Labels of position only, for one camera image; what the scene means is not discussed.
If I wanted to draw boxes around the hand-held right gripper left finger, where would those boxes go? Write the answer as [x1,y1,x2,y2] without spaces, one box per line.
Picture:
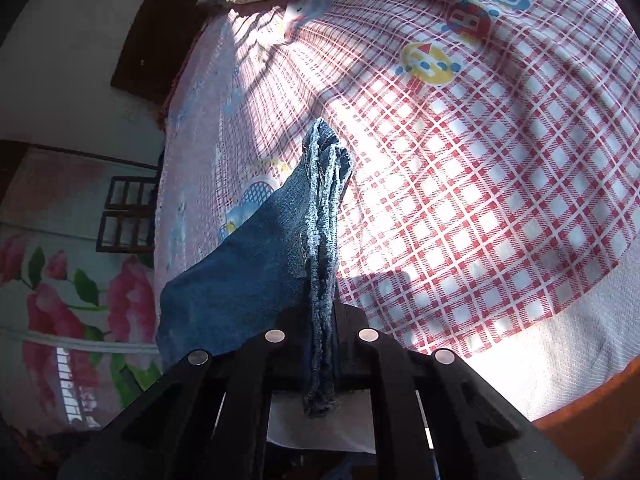
[57,305,313,480]

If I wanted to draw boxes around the dark wooden bed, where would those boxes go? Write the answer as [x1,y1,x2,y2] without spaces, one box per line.
[110,0,640,461]

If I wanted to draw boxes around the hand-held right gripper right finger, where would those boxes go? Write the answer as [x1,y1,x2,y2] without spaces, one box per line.
[332,300,583,480]

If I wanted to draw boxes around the pink plaid bed sheet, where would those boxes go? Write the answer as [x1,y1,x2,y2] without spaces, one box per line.
[152,0,640,356]

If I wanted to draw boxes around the floral print wardrobe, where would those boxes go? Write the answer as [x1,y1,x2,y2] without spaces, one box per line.
[0,147,166,431]

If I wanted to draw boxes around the blue denim pants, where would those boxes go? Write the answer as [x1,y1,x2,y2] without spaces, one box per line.
[156,117,356,418]

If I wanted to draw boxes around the brown wooden chair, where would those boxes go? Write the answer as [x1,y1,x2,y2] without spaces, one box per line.
[102,176,160,211]
[96,210,157,253]

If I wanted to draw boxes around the white mattress cover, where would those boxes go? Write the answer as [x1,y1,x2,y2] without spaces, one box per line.
[267,270,640,453]

